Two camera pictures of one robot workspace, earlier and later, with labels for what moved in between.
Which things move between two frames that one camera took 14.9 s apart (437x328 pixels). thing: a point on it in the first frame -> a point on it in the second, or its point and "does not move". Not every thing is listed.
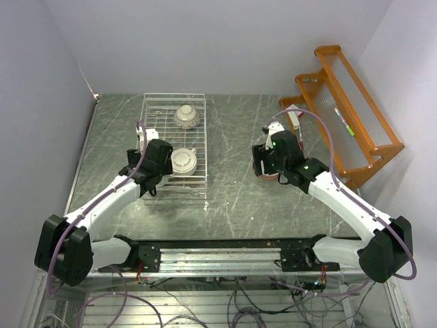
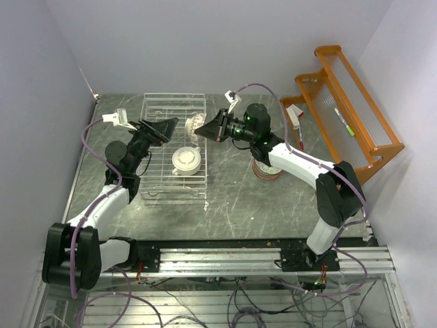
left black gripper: x=132 y=156 -> x=162 y=130
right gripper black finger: x=258 y=156 -> x=216 y=128
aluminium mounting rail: x=254 y=262 does not move
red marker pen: x=301 y=139 does not move
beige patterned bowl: x=186 y=117 -> x=192 y=124
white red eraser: x=293 y=117 does not move
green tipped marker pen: x=345 y=122 does not move
